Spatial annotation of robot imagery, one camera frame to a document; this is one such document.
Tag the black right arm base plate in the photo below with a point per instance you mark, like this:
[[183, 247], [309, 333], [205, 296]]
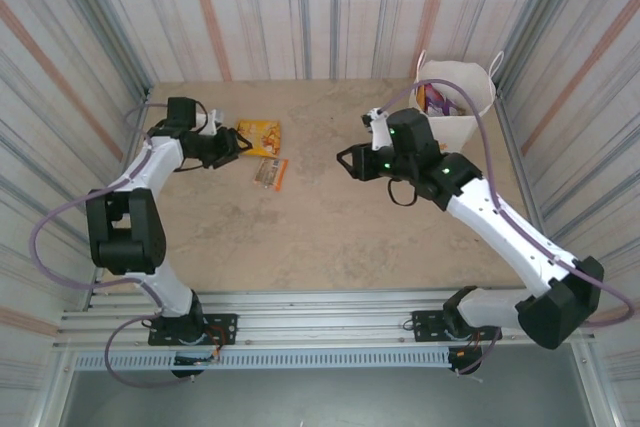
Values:
[[427, 324]]

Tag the white paper bag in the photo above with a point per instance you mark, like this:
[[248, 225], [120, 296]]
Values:
[[450, 132]]

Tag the aluminium mounting rail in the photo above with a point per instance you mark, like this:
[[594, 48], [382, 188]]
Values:
[[320, 312]]

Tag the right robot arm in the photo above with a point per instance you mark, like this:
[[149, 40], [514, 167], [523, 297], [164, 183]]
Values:
[[515, 242]]

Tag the yellow snack bag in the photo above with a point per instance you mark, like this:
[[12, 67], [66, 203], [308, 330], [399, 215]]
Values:
[[260, 137]]

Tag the small brown orange snack bar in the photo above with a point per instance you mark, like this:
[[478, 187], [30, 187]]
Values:
[[270, 173]]

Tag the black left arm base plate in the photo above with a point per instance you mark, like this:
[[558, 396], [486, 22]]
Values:
[[222, 329]]

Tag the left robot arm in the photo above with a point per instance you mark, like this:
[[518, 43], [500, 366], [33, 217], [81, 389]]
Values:
[[125, 242]]

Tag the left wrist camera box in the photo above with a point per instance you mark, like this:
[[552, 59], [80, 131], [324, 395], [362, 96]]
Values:
[[216, 121]]

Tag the purple Fox's candy bag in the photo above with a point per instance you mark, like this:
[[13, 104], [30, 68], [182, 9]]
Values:
[[441, 102]]

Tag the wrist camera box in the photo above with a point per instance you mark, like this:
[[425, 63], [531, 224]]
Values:
[[216, 121], [378, 129]]

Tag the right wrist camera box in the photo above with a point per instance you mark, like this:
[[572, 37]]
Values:
[[378, 129]]

